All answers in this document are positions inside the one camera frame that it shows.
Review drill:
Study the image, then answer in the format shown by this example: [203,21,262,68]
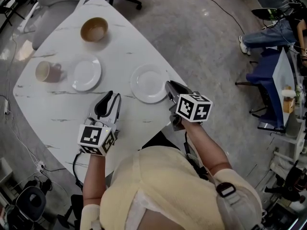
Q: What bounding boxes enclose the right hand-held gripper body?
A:
[168,93,213,132]

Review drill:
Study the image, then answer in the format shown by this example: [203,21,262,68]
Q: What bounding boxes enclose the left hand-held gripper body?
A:
[77,117,118,157]

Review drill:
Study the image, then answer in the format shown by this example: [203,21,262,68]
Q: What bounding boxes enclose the person's left forearm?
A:
[82,152,107,207]

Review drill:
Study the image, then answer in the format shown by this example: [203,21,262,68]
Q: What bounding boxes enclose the person's right forearm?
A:
[183,121,233,177]

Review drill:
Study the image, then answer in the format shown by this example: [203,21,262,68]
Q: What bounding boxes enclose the person's black trousers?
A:
[139,131,182,151]

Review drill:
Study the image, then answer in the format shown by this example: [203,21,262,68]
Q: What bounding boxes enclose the beige mug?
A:
[35,60,62,83]

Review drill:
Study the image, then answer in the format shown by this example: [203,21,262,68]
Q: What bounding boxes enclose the black mesh chair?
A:
[57,194,83,229]

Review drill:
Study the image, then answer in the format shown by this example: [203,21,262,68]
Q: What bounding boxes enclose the person's yellow knit top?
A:
[80,145,263,230]

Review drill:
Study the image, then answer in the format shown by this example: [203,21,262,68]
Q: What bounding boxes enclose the brown bowl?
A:
[80,17,109,42]

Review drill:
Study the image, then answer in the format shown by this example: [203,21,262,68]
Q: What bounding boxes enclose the blue cloth covered chair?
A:
[235,47,297,133]

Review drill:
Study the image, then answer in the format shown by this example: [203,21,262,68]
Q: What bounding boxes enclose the yellow carton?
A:
[283,97,296,114]

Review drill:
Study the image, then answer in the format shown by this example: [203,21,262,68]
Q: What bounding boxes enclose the white board panel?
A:
[272,47,299,127]

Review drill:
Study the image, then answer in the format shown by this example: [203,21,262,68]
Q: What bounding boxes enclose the grey office chair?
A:
[24,0,86,50]

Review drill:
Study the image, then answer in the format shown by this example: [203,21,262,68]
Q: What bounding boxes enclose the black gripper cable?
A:
[72,149,84,191]

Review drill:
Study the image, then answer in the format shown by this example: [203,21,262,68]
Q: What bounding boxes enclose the grey shoulder strap black buckle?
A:
[215,182,240,206]
[88,220,104,230]

